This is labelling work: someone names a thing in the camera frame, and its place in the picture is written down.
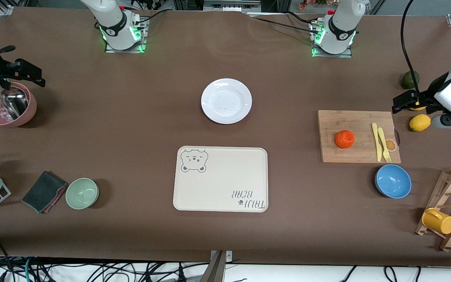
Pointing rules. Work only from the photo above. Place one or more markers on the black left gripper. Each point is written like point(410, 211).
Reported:
point(426, 96)

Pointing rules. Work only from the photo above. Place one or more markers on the orange fruit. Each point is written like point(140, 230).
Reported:
point(344, 139)

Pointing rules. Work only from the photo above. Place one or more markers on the white round plate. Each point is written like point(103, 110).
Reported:
point(226, 101)

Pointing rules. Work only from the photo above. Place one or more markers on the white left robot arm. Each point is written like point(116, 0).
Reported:
point(341, 23)

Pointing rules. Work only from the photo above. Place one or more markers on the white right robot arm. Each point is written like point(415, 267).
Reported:
point(112, 23)

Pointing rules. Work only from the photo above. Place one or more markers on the yellow lemon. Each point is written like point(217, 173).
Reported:
point(419, 107)
point(420, 122)

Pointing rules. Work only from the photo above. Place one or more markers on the dark green avocado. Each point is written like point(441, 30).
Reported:
point(408, 80)

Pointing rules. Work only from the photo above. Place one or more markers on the metal scoop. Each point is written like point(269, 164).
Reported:
point(14, 102)

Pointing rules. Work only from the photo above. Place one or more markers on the pink bowl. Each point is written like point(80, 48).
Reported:
point(29, 107)

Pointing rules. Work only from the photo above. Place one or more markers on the yellow plastic fork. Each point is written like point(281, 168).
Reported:
point(384, 145)

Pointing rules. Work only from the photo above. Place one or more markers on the clear crumpled plastic ice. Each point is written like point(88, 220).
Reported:
point(4, 114)

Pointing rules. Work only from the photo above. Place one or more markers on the yellow plastic knife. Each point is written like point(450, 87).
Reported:
point(376, 141)

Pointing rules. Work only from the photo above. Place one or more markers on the wooden cutting board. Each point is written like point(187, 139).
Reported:
point(347, 121)

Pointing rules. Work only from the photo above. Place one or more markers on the blue bowl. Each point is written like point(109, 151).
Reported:
point(393, 181)

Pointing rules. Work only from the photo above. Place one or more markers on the wooden mug rack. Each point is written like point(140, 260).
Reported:
point(450, 184)

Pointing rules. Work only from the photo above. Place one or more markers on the dark grey folded cloth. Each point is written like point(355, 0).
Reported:
point(43, 192)

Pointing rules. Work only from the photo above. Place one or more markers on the yellow mug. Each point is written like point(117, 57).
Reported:
point(439, 221)

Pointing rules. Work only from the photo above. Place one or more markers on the light green bowl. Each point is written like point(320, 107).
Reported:
point(82, 193)

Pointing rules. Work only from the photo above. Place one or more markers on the cream tray with bear print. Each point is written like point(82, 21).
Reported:
point(225, 176)

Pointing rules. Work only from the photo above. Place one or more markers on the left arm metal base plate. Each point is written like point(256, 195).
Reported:
point(333, 55)

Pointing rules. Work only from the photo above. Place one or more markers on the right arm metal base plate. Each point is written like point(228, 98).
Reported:
point(143, 37)

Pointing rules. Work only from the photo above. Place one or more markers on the metal camera stand post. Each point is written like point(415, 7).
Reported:
point(215, 270)

